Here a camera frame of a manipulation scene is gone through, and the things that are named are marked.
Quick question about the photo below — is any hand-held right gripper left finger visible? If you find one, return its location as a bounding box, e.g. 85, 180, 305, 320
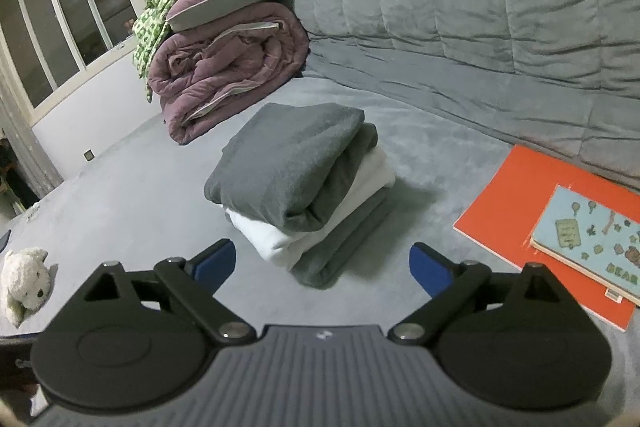
65, 239, 257, 343

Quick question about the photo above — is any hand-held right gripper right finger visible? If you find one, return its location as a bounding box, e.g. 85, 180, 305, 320
390, 243, 576, 344

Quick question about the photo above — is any grey sweatshirt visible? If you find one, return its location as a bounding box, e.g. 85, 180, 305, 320
204, 102, 378, 233

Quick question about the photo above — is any folded white cloth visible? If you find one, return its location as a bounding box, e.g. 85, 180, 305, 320
223, 149, 397, 273

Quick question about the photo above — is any white plush toy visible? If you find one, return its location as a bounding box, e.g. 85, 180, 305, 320
0, 247, 51, 328

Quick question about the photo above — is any folded grey cloth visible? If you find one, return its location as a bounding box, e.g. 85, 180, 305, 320
290, 192, 401, 289

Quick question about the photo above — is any orange book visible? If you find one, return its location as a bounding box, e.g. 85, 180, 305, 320
452, 144, 640, 333

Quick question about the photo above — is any grey plush bed blanket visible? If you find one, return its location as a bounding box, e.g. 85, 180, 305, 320
0, 77, 640, 427

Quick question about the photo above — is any light blue picture book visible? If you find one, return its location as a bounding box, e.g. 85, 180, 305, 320
530, 184, 640, 308

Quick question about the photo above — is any dark furniture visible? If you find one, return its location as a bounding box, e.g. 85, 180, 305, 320
0, 129, 23, 218

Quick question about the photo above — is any folded pink quilt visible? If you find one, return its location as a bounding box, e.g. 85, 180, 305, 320
147, 2, 311, 148

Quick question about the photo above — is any grey patterned curtain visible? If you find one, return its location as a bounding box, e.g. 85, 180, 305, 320
0, 52, 64, 200

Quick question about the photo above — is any green patterned cloth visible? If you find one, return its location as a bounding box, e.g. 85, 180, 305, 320
131, 0, 221, 105

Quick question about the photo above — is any window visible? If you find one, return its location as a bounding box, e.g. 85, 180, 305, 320
0, 0, 142, 108

